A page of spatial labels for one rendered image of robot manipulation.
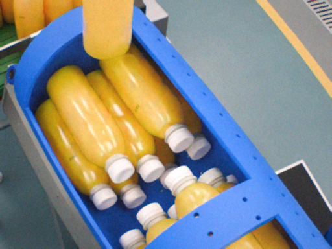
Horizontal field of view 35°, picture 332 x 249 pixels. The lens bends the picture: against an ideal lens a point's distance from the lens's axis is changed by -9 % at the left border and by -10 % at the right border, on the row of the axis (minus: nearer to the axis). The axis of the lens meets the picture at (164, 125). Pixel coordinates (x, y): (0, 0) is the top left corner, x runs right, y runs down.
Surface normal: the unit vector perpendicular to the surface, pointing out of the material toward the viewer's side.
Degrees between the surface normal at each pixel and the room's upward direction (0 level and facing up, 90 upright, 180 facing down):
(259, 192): 21
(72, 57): 90
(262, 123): 0
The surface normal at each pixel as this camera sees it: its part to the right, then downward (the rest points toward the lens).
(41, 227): 0.07, -0.58
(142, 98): -0.49, -0.18
